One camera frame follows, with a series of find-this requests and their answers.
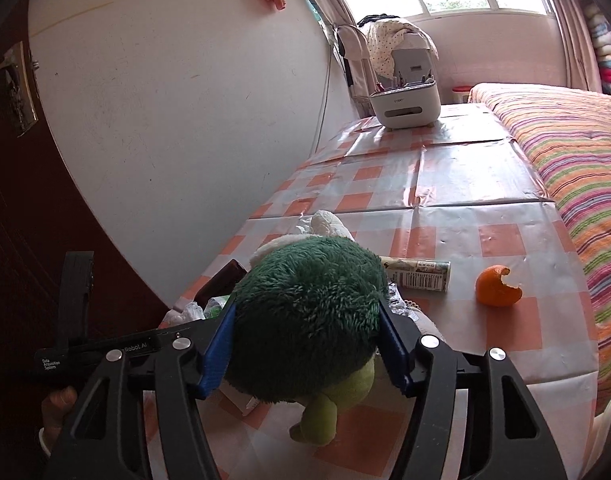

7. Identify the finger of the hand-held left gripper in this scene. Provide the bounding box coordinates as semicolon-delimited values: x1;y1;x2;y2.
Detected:
60;251;95;348

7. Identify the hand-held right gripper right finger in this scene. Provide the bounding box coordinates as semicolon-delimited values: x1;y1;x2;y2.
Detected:
377;297;569;480

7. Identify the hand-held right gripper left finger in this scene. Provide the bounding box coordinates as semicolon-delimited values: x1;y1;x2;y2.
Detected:
43;302;236;480

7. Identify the green plush toy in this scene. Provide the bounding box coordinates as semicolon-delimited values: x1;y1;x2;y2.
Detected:
226;235;389;447

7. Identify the cream plastic bin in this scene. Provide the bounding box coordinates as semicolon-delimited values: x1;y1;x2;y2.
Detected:
593;400;611;461

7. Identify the person's left hand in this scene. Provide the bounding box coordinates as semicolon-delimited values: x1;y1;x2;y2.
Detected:
40;386;79;433

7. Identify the silver foil wrapper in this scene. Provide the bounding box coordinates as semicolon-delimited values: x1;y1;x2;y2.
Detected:
385;282;421;321

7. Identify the clear plastic wrapper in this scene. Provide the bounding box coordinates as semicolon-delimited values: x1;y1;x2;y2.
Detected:
158;296;236;331

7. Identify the dark brown box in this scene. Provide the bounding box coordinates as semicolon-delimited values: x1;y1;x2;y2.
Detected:
194;259;249;301

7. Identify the paper-labelled can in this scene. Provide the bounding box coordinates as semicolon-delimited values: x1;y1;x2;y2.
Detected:
379;256;451;293

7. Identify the brown wooden door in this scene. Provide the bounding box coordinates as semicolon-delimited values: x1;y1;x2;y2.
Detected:
0;0;179;480

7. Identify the orange peel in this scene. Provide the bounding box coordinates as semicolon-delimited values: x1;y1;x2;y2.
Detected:
474;265;522;307

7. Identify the crumpled white tissue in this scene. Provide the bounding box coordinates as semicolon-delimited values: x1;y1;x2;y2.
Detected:
296;210;353;241

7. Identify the orange checked tablecloth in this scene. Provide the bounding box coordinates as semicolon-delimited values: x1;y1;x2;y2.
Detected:
143;102;603;480

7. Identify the metal door lock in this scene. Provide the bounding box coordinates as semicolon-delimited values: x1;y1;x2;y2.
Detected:
0;42;40;138

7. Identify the white desktop organizer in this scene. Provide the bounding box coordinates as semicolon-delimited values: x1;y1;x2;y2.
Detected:
369;75;441;130

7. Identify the striped bedspread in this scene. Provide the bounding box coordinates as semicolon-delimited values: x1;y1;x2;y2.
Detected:
468;82;611;416

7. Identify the polka-dot cloth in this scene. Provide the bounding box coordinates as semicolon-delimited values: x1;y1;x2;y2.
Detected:
364;16;439;78

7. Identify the stack of folded blankets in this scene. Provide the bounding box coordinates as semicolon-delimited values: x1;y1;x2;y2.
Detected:
583;2;611;98

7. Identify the white wall cable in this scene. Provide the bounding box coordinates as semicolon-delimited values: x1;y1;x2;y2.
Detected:
313;30;336;156

